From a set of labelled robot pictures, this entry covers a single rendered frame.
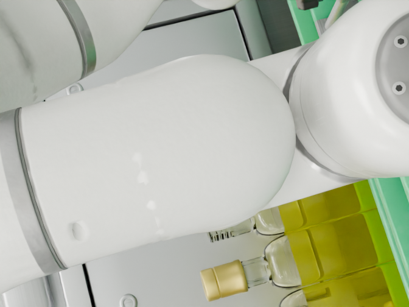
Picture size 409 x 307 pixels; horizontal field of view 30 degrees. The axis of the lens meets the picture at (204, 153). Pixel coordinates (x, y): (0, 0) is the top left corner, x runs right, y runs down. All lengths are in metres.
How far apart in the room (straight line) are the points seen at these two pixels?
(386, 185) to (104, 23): 0.38
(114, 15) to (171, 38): 0.49
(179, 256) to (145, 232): 0.59
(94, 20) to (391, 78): 0.25
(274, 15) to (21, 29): 0.62
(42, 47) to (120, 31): 0.06
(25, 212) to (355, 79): 0.16
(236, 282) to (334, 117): 0.45
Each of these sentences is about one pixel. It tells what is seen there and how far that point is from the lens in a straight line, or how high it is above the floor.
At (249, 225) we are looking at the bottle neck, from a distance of 0.82.
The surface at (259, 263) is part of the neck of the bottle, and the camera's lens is 0.81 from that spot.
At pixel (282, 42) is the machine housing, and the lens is 1.08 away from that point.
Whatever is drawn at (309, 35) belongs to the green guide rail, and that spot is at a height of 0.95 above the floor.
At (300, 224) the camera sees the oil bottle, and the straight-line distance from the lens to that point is 0.81.
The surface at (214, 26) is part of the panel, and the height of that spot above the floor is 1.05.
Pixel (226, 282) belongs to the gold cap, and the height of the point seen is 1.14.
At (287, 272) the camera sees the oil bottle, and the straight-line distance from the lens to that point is 0.80.
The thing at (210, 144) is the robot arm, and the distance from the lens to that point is 0.35.
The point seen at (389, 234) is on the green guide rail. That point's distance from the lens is 0.82.
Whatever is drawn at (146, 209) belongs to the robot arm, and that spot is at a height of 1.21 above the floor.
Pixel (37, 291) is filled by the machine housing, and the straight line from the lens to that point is 0.96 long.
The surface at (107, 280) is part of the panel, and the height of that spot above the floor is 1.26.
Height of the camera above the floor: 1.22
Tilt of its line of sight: 6 degrees down
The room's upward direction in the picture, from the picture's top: 105 degrees counter-clockwise
